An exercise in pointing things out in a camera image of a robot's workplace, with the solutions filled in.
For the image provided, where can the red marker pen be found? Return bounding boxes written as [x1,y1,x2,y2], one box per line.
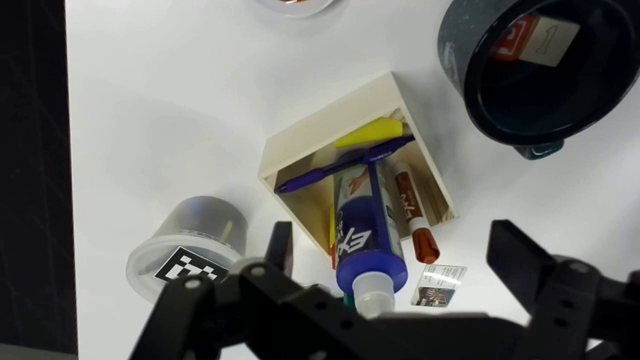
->
[392,168,441,266]

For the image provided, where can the cream open box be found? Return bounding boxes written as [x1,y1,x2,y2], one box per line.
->
[258,71,458,258]

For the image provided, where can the blue Expo bottle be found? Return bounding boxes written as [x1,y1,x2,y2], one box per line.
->
[327,159,409,320]

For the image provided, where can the small printed picture card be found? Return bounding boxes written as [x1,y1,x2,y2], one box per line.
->
[409,263,467,311]

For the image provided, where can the purple handled tool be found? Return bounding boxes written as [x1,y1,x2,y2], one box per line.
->
[274,133,416,223]

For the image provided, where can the red white packet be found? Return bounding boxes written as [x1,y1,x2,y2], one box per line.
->
[488,12,581,68]

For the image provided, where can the dark blue mug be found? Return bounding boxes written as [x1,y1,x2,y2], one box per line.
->
[436,0,640,162]

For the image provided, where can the yellow flat item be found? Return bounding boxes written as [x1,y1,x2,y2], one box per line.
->
[332,116,407,150]

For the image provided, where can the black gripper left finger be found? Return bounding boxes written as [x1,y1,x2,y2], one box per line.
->
[127,220,375,360]

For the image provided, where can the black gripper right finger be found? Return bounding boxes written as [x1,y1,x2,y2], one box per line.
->
[486,219,640,360]

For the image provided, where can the clear tub with marker tag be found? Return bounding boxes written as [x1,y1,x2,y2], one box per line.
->
[124,194,252,307]

